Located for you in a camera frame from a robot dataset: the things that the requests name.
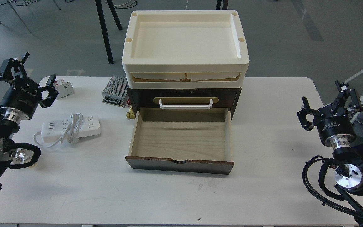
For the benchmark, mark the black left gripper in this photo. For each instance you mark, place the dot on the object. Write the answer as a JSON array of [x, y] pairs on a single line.
[[24, 94]]

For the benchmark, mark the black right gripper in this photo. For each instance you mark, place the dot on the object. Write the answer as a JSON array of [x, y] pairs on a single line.
[[336, 126]]

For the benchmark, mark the white power strip with cable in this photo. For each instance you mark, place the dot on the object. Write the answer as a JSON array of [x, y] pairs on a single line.
[[69, 129]]

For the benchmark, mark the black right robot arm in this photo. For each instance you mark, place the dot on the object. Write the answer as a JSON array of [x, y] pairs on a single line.
[[340, 177]]

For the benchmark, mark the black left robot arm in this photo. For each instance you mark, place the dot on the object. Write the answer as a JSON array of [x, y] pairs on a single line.
[[9, 124]]

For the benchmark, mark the silver white pipe valve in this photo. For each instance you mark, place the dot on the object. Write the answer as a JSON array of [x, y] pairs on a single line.
[[23, 156]]

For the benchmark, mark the silver mesh power supply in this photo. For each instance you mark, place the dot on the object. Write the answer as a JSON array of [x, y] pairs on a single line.
[[115, 92]]

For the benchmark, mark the brass valve fitting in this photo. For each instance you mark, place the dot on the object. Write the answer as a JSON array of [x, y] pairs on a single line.
[[130, 114]]

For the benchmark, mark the cream plastic tray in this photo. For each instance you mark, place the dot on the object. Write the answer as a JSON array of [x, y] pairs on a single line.
[[185, 49]]

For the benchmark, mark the open wooden drawer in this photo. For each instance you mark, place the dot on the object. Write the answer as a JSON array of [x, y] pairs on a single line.
[[182, 140]]

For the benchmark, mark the white circuit breaker red switch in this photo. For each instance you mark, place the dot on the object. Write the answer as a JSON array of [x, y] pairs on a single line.
[[63, 88]]

